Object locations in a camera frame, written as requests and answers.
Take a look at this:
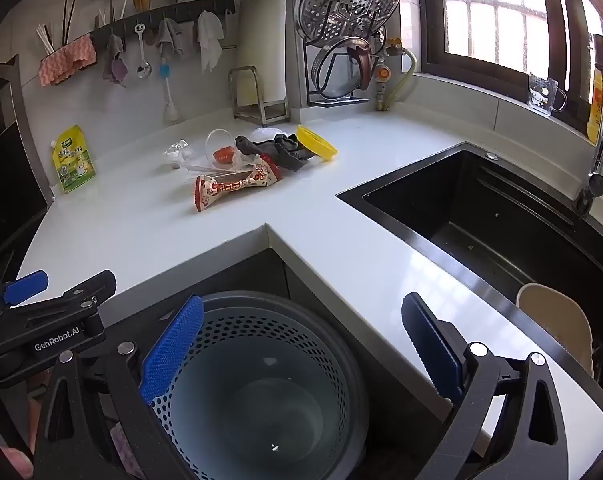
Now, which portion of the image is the red white snack wrapper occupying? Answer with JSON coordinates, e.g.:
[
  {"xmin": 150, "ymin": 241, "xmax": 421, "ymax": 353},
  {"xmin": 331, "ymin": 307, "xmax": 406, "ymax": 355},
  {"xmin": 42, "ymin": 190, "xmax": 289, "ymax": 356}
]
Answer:
[{"xmin": 194, "ymin": 154, "xmax": 283, "ymax": 213}]

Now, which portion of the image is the clear white plastic bag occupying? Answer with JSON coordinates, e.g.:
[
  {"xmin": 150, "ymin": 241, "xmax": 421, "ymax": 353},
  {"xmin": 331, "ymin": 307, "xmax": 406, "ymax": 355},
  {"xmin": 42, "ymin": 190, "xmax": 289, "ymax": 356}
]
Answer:
[{"xmin": 251, "ymin": 127, "xmax": 288, "ymax": 144}]

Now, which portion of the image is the black kitchen sink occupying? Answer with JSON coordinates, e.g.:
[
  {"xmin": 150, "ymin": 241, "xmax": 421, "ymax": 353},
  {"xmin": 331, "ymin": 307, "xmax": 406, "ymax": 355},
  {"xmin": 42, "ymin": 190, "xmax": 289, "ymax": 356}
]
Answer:
[{"xmin": 335, "ymin": 141, "xmax": 603, "ymax": 391}]

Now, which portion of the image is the white cloth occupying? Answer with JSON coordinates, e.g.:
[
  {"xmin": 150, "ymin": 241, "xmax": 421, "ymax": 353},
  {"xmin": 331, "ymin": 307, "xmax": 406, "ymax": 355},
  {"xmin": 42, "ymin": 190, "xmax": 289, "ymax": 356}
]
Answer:
[{"xmin": 196, "ymin": 10, "xmax": 225, "ymax": 73}]

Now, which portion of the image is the grey perforated waste bin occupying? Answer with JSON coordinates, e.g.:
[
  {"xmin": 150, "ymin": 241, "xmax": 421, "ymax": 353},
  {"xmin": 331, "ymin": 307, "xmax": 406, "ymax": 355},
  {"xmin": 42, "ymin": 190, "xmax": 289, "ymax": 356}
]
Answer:
[{"xmin": 146, "ymin": 290, "xmax": 371, "ymax": 480}]

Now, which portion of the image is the clear cartoon mug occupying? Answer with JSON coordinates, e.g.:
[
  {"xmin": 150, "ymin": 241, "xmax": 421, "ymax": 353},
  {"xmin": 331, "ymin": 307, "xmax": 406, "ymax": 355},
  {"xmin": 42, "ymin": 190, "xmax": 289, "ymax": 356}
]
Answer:
[{"xmin": 527, "ymin": 72, "xmax": 567, "ymax": 118}]

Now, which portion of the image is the pink dish cloth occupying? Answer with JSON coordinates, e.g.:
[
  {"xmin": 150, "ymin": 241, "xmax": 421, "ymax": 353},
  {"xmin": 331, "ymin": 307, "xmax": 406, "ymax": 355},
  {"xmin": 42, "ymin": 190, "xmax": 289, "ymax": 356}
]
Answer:
[{"xmin": 38, "ymin": 34, "xmax": 98, "ymax": 87}]

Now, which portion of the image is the gas valve with yellow hose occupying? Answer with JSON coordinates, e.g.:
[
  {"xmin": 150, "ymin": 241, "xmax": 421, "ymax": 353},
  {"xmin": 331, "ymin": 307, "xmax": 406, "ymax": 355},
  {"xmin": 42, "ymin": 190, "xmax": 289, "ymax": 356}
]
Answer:
[{"xmin": 374, "ymin": 35, "xmax": 419, "ymax": 113}]

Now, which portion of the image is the steel ladle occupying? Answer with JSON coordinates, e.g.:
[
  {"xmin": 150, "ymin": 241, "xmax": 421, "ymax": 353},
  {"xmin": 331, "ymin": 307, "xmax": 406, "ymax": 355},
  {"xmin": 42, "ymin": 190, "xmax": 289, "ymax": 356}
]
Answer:
[{"xmin": 132, "ymin": 22, "xmax": 152, "ymax": 80}]

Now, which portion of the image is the white cutting board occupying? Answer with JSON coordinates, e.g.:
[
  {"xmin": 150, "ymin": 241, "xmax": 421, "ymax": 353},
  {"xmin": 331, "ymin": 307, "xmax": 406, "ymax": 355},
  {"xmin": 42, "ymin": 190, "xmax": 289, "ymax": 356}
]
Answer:
[{"xmin": 236, "ymin": 0, "xmax": 302, "ymax": 111}]

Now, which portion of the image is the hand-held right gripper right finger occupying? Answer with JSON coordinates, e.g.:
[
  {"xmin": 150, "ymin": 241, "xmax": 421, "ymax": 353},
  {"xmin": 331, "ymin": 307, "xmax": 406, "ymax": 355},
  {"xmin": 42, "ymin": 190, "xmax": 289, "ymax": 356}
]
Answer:
[{"xmin": 401, "ymin": 291, "xmax": 575, "ymax": 480}]

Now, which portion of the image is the brown framed window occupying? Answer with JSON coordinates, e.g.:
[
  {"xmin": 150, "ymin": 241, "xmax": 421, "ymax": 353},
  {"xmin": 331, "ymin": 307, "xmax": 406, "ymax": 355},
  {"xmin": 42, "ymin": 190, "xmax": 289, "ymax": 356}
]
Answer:
[{"xmin": 414, "ymin": 0, "xmax": 603, "ymax": 106}]

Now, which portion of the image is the chrome faucet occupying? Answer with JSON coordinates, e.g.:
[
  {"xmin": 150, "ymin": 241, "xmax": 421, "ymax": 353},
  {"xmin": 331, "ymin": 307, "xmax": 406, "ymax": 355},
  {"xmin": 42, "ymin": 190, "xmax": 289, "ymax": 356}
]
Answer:
[{"xmin": 574, "ymin": 34, "xmax": 603, "ymax": 218}]

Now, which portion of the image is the crumpled white tissue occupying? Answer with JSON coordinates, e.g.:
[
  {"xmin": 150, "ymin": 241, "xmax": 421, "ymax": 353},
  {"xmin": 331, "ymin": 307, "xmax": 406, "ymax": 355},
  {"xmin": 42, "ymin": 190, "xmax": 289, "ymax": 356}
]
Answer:
[{"xmin": 162, "ymin": 139, "xmax": 192, "ymax": 167}]

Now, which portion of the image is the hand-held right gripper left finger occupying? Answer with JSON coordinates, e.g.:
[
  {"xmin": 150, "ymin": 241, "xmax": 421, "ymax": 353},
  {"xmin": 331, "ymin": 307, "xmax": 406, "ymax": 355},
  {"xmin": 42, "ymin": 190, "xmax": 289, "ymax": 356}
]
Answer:
[{"xmin": 34, "ymin": 294, "xmax": 205, "ymax": 480}]

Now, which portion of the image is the blue white bottle brush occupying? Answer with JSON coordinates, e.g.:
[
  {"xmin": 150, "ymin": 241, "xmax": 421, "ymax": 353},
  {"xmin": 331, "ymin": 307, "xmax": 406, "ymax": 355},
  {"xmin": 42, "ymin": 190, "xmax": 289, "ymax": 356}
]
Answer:
[{"xmin": 158, "ymin": 57, "xmax": 181, "ymax": 123}]

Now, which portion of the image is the metal cutting board holder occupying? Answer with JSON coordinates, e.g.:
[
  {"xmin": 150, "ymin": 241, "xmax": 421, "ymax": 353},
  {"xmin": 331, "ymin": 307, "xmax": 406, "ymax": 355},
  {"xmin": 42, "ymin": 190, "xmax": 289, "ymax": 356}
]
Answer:
[{"xmin": 228, "ymin": 65, "xmax": 290, "ymax": 127}]

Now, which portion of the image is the yellow green seasoning pouch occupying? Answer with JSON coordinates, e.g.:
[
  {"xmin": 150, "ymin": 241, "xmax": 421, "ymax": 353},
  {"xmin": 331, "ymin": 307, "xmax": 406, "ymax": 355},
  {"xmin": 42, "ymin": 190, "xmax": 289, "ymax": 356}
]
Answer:
[{"xmin": 50, "ymin": 125, "xmax": 97, "ymax": 193}]

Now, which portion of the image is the purple grey rag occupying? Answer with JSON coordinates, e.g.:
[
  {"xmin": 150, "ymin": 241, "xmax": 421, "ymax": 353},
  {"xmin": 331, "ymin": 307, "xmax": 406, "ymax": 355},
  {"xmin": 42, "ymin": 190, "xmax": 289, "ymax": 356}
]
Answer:
[{"xmin": 101, "ymin": 35, "xmax": 129, "ymax": 86}]

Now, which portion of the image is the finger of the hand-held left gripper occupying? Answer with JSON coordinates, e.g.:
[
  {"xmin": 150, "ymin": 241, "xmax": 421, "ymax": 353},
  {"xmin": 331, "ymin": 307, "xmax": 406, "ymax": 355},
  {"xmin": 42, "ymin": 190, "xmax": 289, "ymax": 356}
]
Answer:
[
  {"xmin": 0, "ymin": 270, "xmax": 50, "ymax": 317},
  {"xmin": 46, "ymin": 269, "xmax": 118, "ymax": 317}
]

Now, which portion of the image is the black wire lid rack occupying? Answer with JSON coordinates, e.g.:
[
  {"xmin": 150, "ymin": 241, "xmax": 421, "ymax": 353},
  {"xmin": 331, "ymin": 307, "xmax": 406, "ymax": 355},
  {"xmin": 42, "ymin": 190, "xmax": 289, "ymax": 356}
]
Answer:
[{"xmin": 301, "ymin": 35, "xmax": 387, "ymax": 108}]

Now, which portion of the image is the dark grey cloth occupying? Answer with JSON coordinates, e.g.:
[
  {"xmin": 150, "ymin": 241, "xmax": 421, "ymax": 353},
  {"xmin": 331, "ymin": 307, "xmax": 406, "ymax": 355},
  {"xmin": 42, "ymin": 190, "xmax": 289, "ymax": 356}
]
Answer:
[{"xmin": 234, "ymin": 132, "xmax": 315, "ymax": 173}]

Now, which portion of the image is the yellow plastic lid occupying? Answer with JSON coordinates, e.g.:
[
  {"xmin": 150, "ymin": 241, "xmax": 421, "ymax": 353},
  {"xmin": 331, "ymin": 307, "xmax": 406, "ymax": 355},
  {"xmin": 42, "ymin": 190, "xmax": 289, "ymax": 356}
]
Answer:
[{"xmin": 296, "ymin": 125, "xmax": 339, "ymax": 161}]

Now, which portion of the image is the metal strainer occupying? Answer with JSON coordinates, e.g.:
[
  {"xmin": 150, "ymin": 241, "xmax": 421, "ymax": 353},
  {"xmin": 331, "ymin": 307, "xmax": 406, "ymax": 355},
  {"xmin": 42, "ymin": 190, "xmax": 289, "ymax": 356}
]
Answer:
[{"xmin": 311, "ymin": 37, "xmax": 377, "ymax": 101}]

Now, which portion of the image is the clear plastic cup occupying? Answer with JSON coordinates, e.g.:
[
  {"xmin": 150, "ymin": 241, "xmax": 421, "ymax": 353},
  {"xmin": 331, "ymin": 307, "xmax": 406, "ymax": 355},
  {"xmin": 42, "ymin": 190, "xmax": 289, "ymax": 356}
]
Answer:
[{"xmin": 204, "ymin": 128, "xmax": 243, "ymax": 168}]

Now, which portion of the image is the bundle of chopsticks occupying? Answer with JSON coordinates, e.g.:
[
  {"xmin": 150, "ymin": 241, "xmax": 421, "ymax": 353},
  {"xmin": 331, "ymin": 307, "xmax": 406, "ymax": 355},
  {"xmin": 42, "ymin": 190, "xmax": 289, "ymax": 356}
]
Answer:
[{"xmin": 35, "ymin": 0, "xmax": 79, "ymax": 56}]

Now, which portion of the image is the dark wall hook rail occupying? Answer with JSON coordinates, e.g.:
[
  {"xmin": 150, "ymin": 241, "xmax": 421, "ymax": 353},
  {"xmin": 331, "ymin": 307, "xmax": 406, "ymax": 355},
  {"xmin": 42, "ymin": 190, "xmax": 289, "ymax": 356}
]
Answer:
[{"xmin": 88, "ymin": 0, "xmax": 234, "ymax": 43}]

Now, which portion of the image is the person's pink patterned clothing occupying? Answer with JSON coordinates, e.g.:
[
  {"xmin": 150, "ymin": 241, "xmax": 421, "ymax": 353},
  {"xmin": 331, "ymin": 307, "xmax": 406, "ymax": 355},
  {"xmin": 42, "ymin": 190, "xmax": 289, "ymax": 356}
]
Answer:
[{"xmin": 0, "ymin": 445, "xmax": 36, "ymax": 480}]

